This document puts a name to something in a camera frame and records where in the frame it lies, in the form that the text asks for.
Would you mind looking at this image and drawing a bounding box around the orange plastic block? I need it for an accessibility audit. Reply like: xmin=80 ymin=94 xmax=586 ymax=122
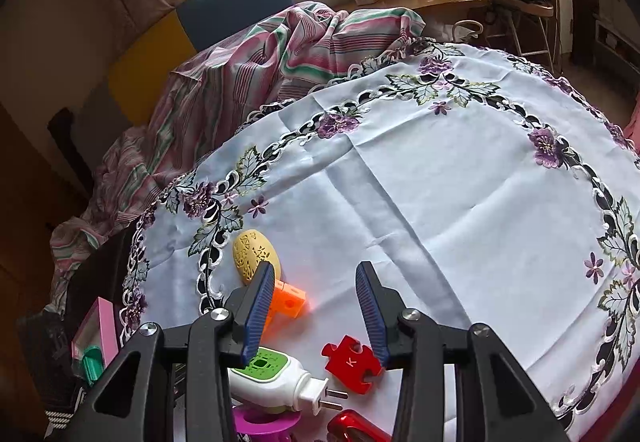
xmin=262 ymin=280 xmax=307 ymax=332

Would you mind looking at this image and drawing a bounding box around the red puzzle piece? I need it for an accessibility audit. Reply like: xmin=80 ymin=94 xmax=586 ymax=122
xmin=321 ymin=336 xmax=383 ymax=396

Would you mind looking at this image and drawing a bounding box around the yellow perforated oval object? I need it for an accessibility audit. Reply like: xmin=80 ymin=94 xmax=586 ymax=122
xmin=232 ymin=230 xmax=282 ymax=285

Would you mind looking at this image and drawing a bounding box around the white green plug-in device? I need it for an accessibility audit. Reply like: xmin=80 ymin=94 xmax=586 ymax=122
xmin=228 ymin=347 xmax=348 ymax=416

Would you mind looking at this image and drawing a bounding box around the magenta plastic spool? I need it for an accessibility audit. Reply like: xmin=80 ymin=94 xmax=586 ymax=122
xmin=233 ymin=405 xmax=300 ymax=442

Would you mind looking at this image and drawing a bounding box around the shiny red metal object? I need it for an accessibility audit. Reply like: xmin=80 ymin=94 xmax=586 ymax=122
xmin=326 ymin=410 xmax=392 ymax=442

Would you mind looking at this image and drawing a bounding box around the green plastic spool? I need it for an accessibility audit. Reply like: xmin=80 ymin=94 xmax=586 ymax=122
xmin=80 ymin=344 xmax=104 ymax=387

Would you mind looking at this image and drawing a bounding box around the pink rimmed white tray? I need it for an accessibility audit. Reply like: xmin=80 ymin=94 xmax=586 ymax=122
xmin=72 ymin=298 xmax=118 ymax=366

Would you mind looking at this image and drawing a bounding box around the white floral embroidered tablecloth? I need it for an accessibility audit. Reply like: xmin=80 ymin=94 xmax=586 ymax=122
xmin=120 ymin=43 xmax=639 ymax=441

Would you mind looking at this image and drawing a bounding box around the pink striped bed sheet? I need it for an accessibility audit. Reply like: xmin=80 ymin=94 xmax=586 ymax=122
xmin=49 ymin=1 xmax=425 ymax=313

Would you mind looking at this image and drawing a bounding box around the grey yellow blue headboard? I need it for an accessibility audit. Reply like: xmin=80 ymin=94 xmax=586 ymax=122
xmin=47 ymin=0 xmax=294 ymax=194

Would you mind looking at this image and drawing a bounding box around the wooden side desk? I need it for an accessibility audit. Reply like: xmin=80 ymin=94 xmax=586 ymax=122
xmin=335 ymin=0 xmax=491 ymax=16

